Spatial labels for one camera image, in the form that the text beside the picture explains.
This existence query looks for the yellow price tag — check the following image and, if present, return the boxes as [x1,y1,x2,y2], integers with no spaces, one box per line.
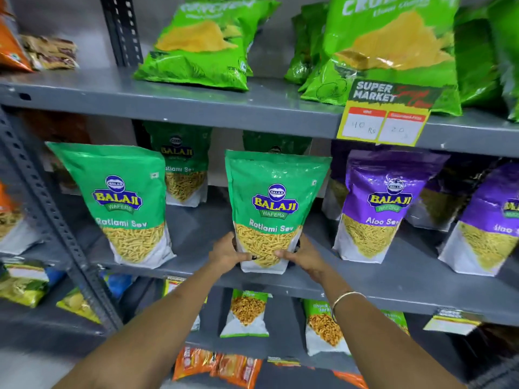
[337,79,443,147]

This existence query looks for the person's left hand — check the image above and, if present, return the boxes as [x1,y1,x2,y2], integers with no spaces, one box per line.
[208,232,260,276]

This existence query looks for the small green white packet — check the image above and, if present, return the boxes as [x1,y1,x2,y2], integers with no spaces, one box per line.
[304,299,352,357]
[162,277,202,332]
[380,309,410,336]
[220,289,271,338]

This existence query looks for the purple snack packet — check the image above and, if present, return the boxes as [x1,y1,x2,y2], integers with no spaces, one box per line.
[333,149,451,264]
[437,162,519,277]
[322,140,354,222]
[405,154,500,232]

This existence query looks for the dark red snack packet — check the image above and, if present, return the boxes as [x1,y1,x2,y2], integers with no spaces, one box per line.
[19,111,92,196]

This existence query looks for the yellow green snack packet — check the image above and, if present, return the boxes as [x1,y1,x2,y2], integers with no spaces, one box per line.
[0,260,50,308]

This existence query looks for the grey metal shelf rack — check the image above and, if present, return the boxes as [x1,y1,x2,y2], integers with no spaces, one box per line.
[0,0,519,389]

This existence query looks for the person's left forearm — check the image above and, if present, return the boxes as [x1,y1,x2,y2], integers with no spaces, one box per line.
[53,258,232,389]

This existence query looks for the brown snack packet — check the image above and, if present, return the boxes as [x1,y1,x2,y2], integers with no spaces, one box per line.
[20,35,80,72]

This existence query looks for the small orange packet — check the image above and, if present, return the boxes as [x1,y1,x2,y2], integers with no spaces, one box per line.
[332,370,369,389]
[172,346,218,381]
[210,353,264,389]

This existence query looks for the orange and white snack packet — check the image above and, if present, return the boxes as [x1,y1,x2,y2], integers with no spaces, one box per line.
[0,181,43,256]

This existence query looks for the gold bangle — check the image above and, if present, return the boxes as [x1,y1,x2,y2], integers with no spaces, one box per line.
[331,291,367,323]

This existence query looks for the light green chips bag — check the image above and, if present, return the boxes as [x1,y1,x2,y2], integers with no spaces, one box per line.
[487,0,519,123]
[300,0,463,116]
[284,2,329,86]
[133,0,281,92]
[454,4,504,108]

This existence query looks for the person's right forearm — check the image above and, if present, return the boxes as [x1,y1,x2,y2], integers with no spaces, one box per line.
[319,266,465,389]

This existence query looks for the blue snack packet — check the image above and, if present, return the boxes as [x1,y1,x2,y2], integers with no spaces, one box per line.
[100,270,135,301]
[44,266,67,289]

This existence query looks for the person's right hand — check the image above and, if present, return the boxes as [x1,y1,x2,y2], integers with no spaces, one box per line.
[274,234,331,284]

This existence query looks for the small shelf label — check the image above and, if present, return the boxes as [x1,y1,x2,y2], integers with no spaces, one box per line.
[422,307,484,336]
[267,356,301,368]

